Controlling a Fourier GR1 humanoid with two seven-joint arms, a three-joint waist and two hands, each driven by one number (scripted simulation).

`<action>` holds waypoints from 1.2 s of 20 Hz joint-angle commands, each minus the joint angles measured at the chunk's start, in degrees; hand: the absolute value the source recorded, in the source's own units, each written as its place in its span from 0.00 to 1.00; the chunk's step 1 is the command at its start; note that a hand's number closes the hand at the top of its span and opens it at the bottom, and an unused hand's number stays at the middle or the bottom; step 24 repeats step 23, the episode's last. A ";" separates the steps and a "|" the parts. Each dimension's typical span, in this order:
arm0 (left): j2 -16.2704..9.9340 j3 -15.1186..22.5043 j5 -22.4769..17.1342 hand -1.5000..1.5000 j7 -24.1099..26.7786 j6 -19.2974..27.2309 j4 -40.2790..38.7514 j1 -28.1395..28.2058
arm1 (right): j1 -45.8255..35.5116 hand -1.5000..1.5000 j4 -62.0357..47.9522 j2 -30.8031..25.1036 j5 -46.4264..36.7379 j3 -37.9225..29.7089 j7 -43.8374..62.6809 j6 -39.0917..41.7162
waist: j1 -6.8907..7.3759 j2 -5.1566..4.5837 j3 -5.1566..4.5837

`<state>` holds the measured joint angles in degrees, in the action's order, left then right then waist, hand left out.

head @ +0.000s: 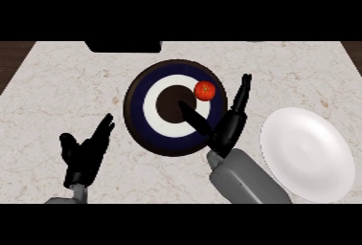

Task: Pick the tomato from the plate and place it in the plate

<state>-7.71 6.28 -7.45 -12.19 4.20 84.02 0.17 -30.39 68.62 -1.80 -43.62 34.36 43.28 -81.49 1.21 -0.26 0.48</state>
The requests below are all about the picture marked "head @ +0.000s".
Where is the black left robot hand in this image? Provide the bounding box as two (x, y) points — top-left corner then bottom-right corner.
(58, 112), (117, 189)

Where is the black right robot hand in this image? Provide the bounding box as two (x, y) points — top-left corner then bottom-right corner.
(178, 73), (253, 159)

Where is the red tomato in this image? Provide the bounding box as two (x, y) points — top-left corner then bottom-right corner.
(194, 80), (218, 102)

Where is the blue and white ringed plate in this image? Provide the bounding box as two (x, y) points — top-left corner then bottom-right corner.
(122, 58), (229, 158)

